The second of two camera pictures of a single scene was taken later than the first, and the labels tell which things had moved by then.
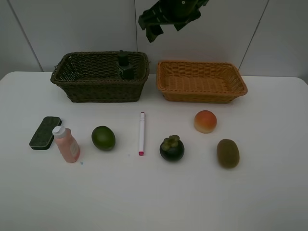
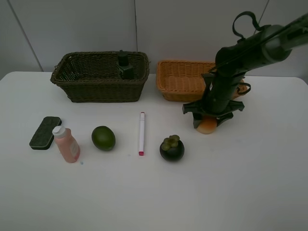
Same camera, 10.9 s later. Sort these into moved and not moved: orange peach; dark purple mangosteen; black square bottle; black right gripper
Moved: black right gripper
Not moved: orange peach; dark purple mangosteen; black square bottle
